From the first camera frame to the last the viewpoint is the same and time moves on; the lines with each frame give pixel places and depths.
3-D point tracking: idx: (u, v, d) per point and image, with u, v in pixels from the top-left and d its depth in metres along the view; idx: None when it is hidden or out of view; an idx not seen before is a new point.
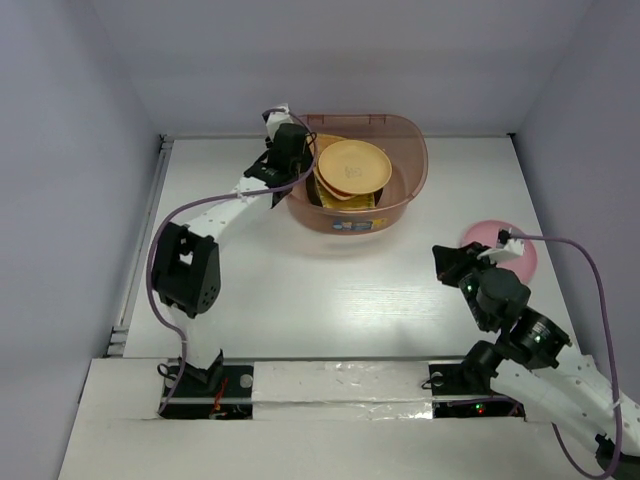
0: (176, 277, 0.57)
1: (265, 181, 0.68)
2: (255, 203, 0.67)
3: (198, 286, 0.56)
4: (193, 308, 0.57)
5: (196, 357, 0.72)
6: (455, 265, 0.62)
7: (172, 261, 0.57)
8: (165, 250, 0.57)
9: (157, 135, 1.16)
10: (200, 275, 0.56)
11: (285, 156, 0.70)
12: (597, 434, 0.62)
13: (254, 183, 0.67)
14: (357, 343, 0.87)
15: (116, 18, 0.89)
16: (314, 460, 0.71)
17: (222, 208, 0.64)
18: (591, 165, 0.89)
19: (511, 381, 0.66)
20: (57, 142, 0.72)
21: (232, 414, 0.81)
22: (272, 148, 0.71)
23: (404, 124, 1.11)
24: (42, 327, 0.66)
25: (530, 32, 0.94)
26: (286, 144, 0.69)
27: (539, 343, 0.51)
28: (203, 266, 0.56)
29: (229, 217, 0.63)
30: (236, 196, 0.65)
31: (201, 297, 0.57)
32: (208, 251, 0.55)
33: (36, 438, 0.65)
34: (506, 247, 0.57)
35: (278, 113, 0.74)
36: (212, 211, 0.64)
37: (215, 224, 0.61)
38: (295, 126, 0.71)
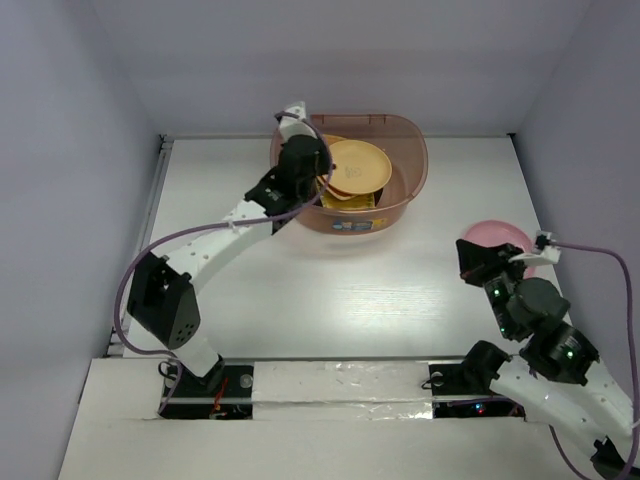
0: (153, 309, 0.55)
1: (266, 207, 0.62)
2: (247, 234, 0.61)
3: (171, 323, 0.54)
4: (165, 343, 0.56)
5: (190, 366, 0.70)
6: (483, 265, 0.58)
7: (148, 291, 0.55)
8: (141, 280, 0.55)
9: (157, 135, 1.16)
10: (172, 312, 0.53)
11: (290, 179, 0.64)
12: (595, 440, 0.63)
13: (251, 210, 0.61)
14: (357, 343, 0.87)
15: (116, 18, 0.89)
16: (315, 460, 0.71)
17: (210, 235, 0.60)
18: (592, 165, 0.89)
19: (512, 383, 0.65)
20: (57, 142, 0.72)
21: (232, 414, 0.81)
22: (278, 167, 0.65)
23: (404, 124, 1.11)
24: (42, 328, 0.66)
25: (531, 32, 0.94)
26: (291, 165, 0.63)
27: (572, 359, 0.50)
28: (176, 304, 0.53)
29: (213, 251, 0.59)
30: (225, 225, 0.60)
31: (173, 335, 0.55)
32: (181, 289, 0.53)
33: (36, 439, 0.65)
34: (542, 253, 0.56)
35: (290, 121, 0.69)
36: (196, 240, 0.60)
37: (194, 259, 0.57)
38: (304, 143, 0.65)
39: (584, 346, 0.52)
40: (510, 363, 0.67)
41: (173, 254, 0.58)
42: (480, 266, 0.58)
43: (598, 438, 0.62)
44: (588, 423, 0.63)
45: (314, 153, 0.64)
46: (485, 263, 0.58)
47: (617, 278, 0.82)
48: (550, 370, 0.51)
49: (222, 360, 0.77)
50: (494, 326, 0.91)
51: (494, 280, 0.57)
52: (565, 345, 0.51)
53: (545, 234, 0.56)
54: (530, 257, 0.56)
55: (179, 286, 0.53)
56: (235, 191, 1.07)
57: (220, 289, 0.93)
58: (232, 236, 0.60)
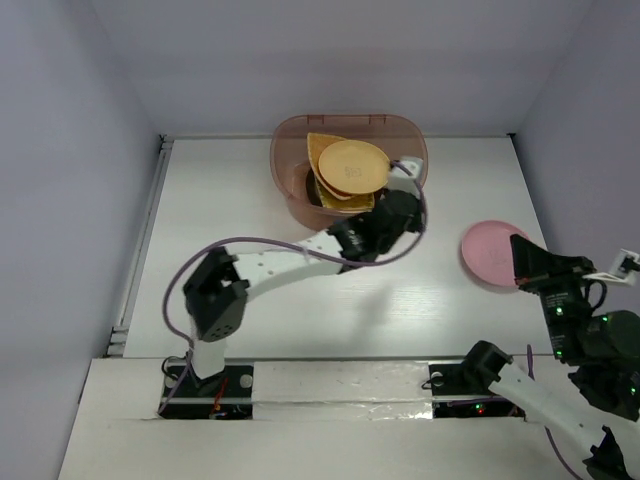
0: (205, 298, 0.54)
1: (343, 248, 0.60)
2: (317, 265, 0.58)
3: (210, 319, 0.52)
4: (199, 333, 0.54)
5: (197, 362, 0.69)
6: (548, 278, 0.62)
7: (209, 280, 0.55)
8: (208, 269, 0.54)
9: (157, 135, 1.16)
10: (218, 310, 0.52)
11: (377, 230, 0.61)
12: (592, 445, 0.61)
13: (331, 245, 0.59)
14: (358, 343, 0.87)
15: (116, 18, 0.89)
16: (315, 460, 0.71)
17: (282, 254, 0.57)
18: (592, 165, 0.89)
19: (511, 386, 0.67)
20: (57, 142, 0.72)
21: (232, 414, 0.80)
22: (371, 213, 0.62)
23: (404, 124, 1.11)
24: (42, 328, 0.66)
25: (531, 33, 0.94)
26: (385, 219, 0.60)
27: (634, 395, 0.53)
28: (224, 304, 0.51)
29: (280, 269, 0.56)
30: (302, 250, 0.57)
31: (209, 331, 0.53)
32: (235, 293, 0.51)
33: (36, 439, 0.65)
34: (625, 277, 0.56)
35: (402, 173, 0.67)
36: (268, 253, 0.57)
37: (260, 270, 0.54)
38: (404, 202, 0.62)
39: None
40: (510, 365, 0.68)
41: (242, 257, 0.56)
42: (543, 276, 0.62)
43: (594, 442, 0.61)
44: (585, 429, 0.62)
45: (408, 216, 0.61)
46: (549, 275, 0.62)
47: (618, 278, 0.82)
48: (606, 401, 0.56)
49: (223, 373, 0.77)
50: (495, 326, 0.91)
51: (558, 297, 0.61)
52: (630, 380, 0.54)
53: (631, 256, 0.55)
54: (606, 277, 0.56)
55: (235, 289, 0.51)
56: (235, 191, 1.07)
57: None
58: (305, 261, 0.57)
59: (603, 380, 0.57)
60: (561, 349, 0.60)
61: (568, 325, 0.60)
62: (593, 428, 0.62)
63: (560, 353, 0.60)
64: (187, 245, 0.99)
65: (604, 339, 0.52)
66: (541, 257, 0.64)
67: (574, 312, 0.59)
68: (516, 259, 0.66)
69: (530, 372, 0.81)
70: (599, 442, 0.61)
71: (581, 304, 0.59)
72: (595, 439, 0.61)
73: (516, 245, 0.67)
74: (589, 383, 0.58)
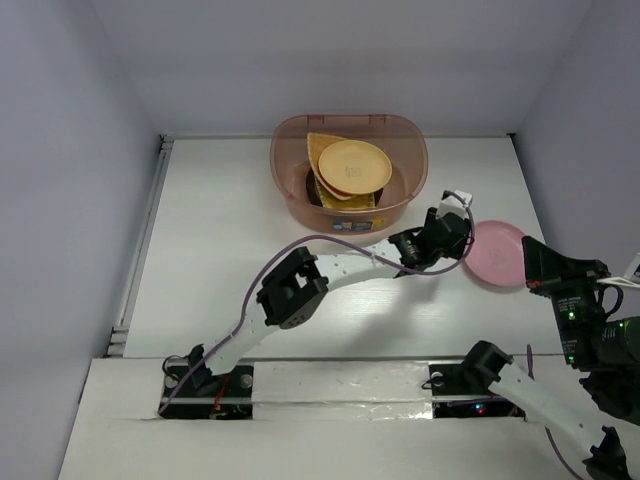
0: (282, 292, 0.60)
1: (401, 257, 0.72)
2: (380, 268, 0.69)
3: (289, 310, 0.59)
4: (277, 320, 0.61)
5: (214, 360, 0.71)
6: (559, 282, 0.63)
7: (287, 276, 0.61)
8: (290, 265, 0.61)
9: (157, 135, 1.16)
10: (298, 303, 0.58)
11: (432, 244, 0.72)
12: (592, 445, 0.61)
13: (392, 252, 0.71)
14: (358, 343, 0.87)
15: (116, 18, 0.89)
16: (316, 460, 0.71)
17: (353, 257, 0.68)
18: (592, 166, 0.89)
19: (512, 385, 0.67)
20: (56, 143, 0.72)
21: (232, 414, 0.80)
22: (428, 229, 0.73)
23: (404, 124, 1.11)
24: (42, 329, 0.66)
25: (531, 33, 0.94)
26: (440, 236, 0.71)
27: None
28: (305, 299, 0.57)
29: (351, 269, 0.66)
30: (370, 255, 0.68)
31: (287, 320, 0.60)
32: (316, 289, 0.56)
33: (36, 439, 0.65)
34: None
35: (458, 201, 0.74)
36: (342, 256, 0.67)
37: (336, 269, 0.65)
38: (459, 225, 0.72)
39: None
40: (510, 365, 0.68)
41: (321, 259, 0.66)
42: (554, 280, 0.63)
43: (594, 443, 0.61)
44: (585, 429, 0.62)
45: (461, 237, 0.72)
46: (560, 278, 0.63)
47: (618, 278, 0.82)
48: (620, 407, 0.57)
49: (224, 375, 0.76)
50: (495, 327, 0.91)
51: (570, 301, 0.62)
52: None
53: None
54: (621, 283, 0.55)
55: (316, 286, 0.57)
56: (236, 191, 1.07)
57: (221, 289, 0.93)
58: (371, 264, 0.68)
59: (617, 387, 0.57)
60: (574, 354, 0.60)
61: (582, 330, 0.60)
62: (593, 428, 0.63)
63: (573, 359, 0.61)
64: (187, 245, 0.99)
65: (620, 346, 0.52)
66: (552, 259, 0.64)
67: (586, 318, 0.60)
68: (527, 261, 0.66)
69: (529, 372, 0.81)
70: (599, 443, 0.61)
71: (594, 309, 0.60)
72: (595, 439, 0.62)
73: (528, 247, 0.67)
74: (605, 389, 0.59)
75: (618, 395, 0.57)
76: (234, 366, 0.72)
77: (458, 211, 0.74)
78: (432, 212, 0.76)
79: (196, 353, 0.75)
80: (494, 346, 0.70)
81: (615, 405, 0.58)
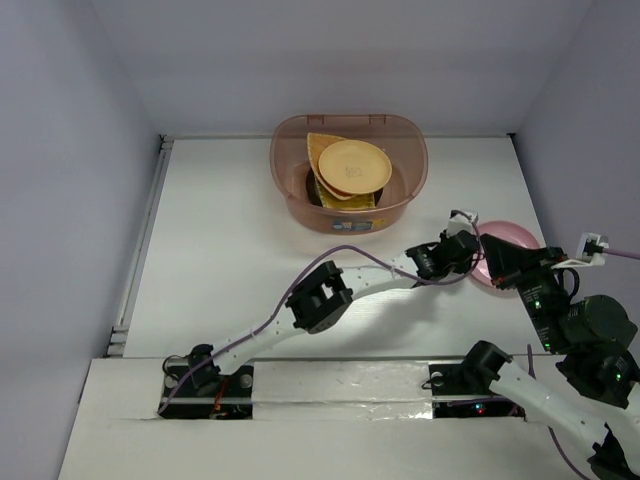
0: (311, 301, 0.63)
1: (418, 268, 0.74)
2: (401, 279, 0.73)
3: (318, 318, 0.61)
4: (304, 324, 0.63)
5: (216, 360, 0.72)
6: (520, 275, 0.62)
7: (318, 285, 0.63)
8: (317, 275, 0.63)
9: (157, 135, 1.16)
10: (325, 312, 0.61)
11: (447, 258, 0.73)
12: (595, 442, 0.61)
13: (409, 265, 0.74)
14: (358, 343, 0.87)
15: (116, 19, 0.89)
16: (315, 460, 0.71)
17: (375, 269, 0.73)
18: (592, 165, 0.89)
19: (514, 387, 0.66)
20: (57, 143, 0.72)
21: (232, 414, 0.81)
22: (443, 243, 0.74)
23: (405, 123, 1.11)
24: (41, 329, 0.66)
25: (531, 34, 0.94)
26: (454, 250, 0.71)
27: (619, 381, 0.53)
28: (331, 308, 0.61)
29: (374, 280, 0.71)
30: (389, 268, 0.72)
31: (316, 326, 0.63)
32: (342, 300, 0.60)
33: (37, 439, 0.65)
34: (591, 260, 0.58)
35: (464, 217, 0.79)
36: (366, 268, 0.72)
37: (359, 282, 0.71)
38: (471, 236, 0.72)
39: (631, 369, 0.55)
40: (511, 364, 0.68)
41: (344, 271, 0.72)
42: (515, 273, 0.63)
43: (597, 441, 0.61)
44: (586, 425, 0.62)
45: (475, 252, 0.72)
46: (520, 271, 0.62)
47: (616, 278, 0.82)
48: (592, 387, 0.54)
49: (224, 375, 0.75)
50: (495, 327, 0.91)
51: (534, 291, 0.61)
52: (613, 367, 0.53)
53: (592, 239, 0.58)
54: (573, 262, 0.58)
55: (341, 297, 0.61)
56: (235, 190, 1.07)
57: (221, 289, 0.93)
58: (390, 277, 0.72)
59: (588, 367, 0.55)
60: (549, 341, 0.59)
61: (550, 317, 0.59)
62: (594, 425, 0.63)
63: (549, 346, 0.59)
64: (187, 246, 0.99)
65: (583, 324, 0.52)
66: (511, 253, 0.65)
67: (553, 304, 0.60)
68: (490, 262, 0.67)
69: (530, 369, 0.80)
70: (602, 440, 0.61)
71: (556, 295, 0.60)
72: (598, 436, 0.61)
73: (486, 246, 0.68)
74: (578, 374, 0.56)
75: (589, 375, 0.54)
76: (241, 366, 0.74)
77: (466, 226, 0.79)
78: (443, 232, 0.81)
79: (200, 350, 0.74)
80: (494, 347, 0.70)
81: (589, 386, 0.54)
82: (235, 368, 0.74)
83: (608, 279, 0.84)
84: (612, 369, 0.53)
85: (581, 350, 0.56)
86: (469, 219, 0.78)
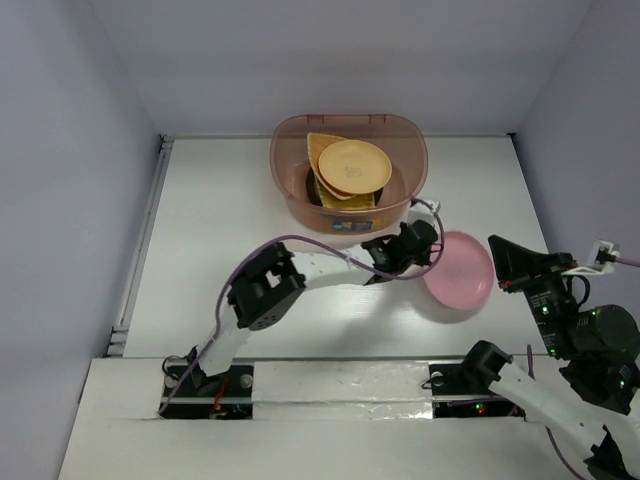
0: (253, 290, 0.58)
1: (374, 261, 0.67)
2: (354, 270, 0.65)
3: (261, 308, 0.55)
4: (246, 320, 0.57)
5: (203, 364, 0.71)
6: (528, 279, 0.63)
7: (260, 273, 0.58)
8: (260, 259, 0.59)
9: (157, 135, 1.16)
10: (269, 302, 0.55)
11: (402, 250, 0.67)
12: (593, 444, 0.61)
13: (365, 257, 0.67)
14: (357, 343, 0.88)
15: (116, 19, 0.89)
16: (315, 460, 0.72)
17: (329, 257, 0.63)
18: (592, 165, 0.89)
19: (512, 386, 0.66)
20: (56, 143, 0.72)
21: (232, 414, 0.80)
22: (398, 236, 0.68)
23: (404, 123, 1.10)
24: (42, 328, 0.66)
25: (531, 33, 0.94)
26: (409, 242, 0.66)
27: (623, 389, 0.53)
28: (278, 297, 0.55)
29: (328, 271, 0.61)
30: (346, 258, 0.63)
31: (258, 319, 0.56)
32: (292, 286, 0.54)
33: (37, 438, 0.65)
34: (602, 268, 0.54)
35: (425, 207, 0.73)
36: (320, 255, 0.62)
37: (313, 268, 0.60)
38: (428, 227, 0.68)
39: (635, 375, 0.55)
40: (511, 364, 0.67)
41: (296, 255, 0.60)
42: (523, 278, 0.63)
43: (595, 442, 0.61)
44: (585, 428, 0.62)
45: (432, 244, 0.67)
46: (529, 276, 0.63)
47: (616, 277, 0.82)
48: (595, 394, 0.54)
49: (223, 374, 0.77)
50: (495, 327, 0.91)
51: (541, 296, 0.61)
52: (618, 374, 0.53)
53: (605, 247, 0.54)
54: (582, 270, 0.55)
55: (291, 283, 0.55)
56: (236, 190, 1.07)
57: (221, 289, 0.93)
58: (346, 267, 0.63)
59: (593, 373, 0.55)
60: (554, 347, 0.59)
61: (558, 323, 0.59)
62: (593, 427, 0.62)
63: (554, 352, 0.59)
64: (187, 246, 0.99)
65: (592, 334, 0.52)
66: (521, 258, 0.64)
67: (560, 310, 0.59)
68: (497, 262, 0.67)
69: (529, 371, 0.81)
70: (599, 442, 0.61)
71: (565, 301, 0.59)
72: (595, 438, 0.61)
73: (495, 249, 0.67)
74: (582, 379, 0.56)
75: (593, 381, 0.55)
76: (227, 365, 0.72)
77: (425, 217, 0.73)
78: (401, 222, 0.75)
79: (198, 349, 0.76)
80: (494, 347, 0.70)
81: (593, 392, 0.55)
82: (230, 364, 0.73)
83: (607, 279, 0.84)
84: (617, 377, 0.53)
85: (587, 357, 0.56)
86: (430, 209, 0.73)
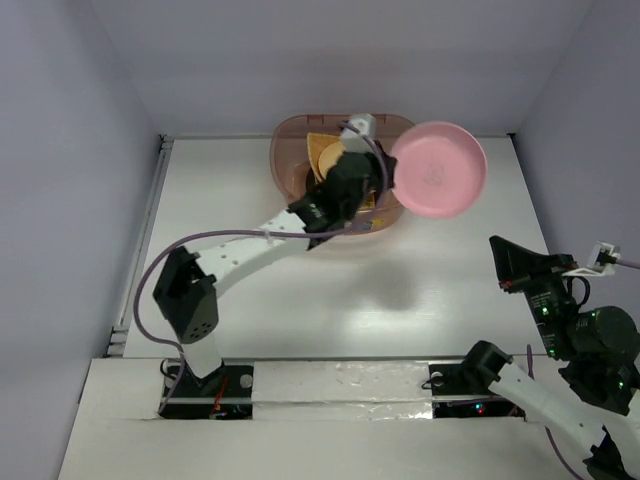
0: (173, 303, 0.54)
1: (307, 221, 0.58)
2: (282, 245, 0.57)
3: (186, 322, 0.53)
4: (181, 336, 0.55)
5: (193, 363, 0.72)
6: (529, 279, 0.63)
7: (175, 285, 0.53)
8: (168, 269, 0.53)
9: (157, 135, 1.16)
10: (188, 314, 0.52)
11: (334, 197, 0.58)
12: (592, 445, 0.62)
13: (291, 222, 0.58)
14: (356, 343, 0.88)
15: (117, 20, 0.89)
16: (314, 460, 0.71)
17: (243, 241, 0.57)
18: (592, 165, 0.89)
19: (512, 386, 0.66)
20: (57, 144, 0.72)
21: (232, 414, 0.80)
22: (326, 182, 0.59)
23: (405, 123, 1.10)
24: (41, 328, 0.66)
25: (531, 33, 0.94)
26: (337, 186, 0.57)
27: (622, 389, 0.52)
28: (194, 306, 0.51)
29: (243, 257, 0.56)
30: (262, 234, 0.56)
31: (188, 331, 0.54)
32: (203, 292, 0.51)
33: (37, 439, 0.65)
34: (604, 270, 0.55)
35: (353, 132, 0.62)
36: (230, 244, 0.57)
37: (224, 263, 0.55)
38: (355, 161, 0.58)
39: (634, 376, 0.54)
40: (511, 365, 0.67)
41: (203, 253, 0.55)
42: (524, 278, 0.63)
43: (594, 443, 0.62)
44: (584, 428, 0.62)
45: (365, 179, 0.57)
46: (529, 276, 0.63)
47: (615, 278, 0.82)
48: (595, 395, 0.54)
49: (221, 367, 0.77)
50: (495, 327, 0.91)
51: (541, 296, 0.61)
52: (617, 375, 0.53)
53: (606, 249, 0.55)
54: (583, 272, 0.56)
55: (201, 289, 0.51)
56: (236, 191, 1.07)
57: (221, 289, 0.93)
58: (265, 246, 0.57)
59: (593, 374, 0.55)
60: (553, 349, 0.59)
61: (557, 324, 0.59)
62: (592, 428, 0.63)
63: (554, 353, 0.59)
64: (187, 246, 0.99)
65: (592, 334, 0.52)
66: (524, 260, 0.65)
67: (561, 311, 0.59)
68: (499, 264, 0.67)
69: (529, 371, 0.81)
70: (599, 442, 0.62)
71: (565, 302, 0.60)
72: (594, 438, 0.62)
73: (497, 251, 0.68)
74: (581, 379, 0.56)
75: (593, 382, 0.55)
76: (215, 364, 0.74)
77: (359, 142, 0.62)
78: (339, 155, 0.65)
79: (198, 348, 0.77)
80: (495, 349, 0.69)
81: (592, 393, 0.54)
82: (220, 360, 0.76)
83: (607, 280, 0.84)
84: (616, 378, 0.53)
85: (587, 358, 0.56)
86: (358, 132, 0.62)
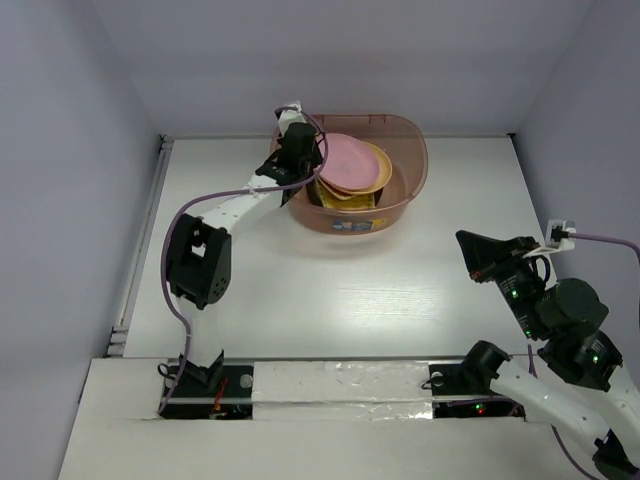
0: (190, 267, 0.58)
1: (277, 180, 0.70)
2: (266, 199, 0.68)
3: (211, 275, 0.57)
4: (205, 297, 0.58)
5: (196, 357, 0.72)
6: (495, 266, 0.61)
7: (185, 250, 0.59)
8: (179, 238, 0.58)
9: (157, 135, 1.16)
10: (212, 266, 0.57)
11: (294, 156, 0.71)
12: (596, 438, 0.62)
13: (266, 181, 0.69)
14: (356, 343, 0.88)
15: (117, 20, 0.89)
16: (315, 460, 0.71)
17: (235, 201, 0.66)
18: (591, 165, 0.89)
19: (512, 382, 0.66)
20: (57, 145, 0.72)
21: (232, 414, 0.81)
22: (283, 145, 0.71)
23: (404, 124, 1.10)
24: (42, 328, 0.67)
25: (530, 34, 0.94)
26: (294, 145, 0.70)
27: (597, 363, 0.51)
28: (217, 255, 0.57)
29: (241, 210, 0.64)
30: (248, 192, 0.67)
31: (212, 287, 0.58)
32: (222, 239, 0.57)
33: (37, 438, 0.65)
34: (560, 244, 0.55)
35: (291, 111, 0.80)
36: (226, 204, 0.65)
37: (228, 218, 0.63)
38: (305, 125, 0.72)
39: (609, 351, 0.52)
40: (510, 363, 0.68)
41: (206, 216, 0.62)
42: (491, 266, 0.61)
43: (599, 436, 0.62)
44: (588, 422, 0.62)
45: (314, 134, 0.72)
46: (495, 263, 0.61)
47: (616, 278, 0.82)
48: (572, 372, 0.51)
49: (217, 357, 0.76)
50: (495, 327, 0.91)
51: (509, 280, 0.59)
52: (591, 350, 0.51)
53: (558, 225, 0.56)
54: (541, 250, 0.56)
55: (220, 237, 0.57)
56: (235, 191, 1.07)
57: None
58: (254, 201, 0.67)
59: (565, 350, 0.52)
60: (529, 329, 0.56)
61: (528, 304, 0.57)
62: (596, 421, 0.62)
63: (530, 334, 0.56)
64: None
65: (555, 306, 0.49)
66: (486, 247, 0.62)
67: (528, 292, 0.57)
68: (466, 256, 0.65)
69: (530, 368, 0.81)
70: (603, 436, 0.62)
71: (532, 282, 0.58)
72: (599, 432, 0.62)
73: (463, 241, 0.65)
74: (555, 357, 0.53)
75: (567, 359, 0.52)
76: (213, 359, 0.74)
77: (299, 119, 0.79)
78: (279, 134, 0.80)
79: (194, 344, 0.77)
80: (494, 347, 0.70)
81: (567, 370, 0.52)
82: (219, 352, 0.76)
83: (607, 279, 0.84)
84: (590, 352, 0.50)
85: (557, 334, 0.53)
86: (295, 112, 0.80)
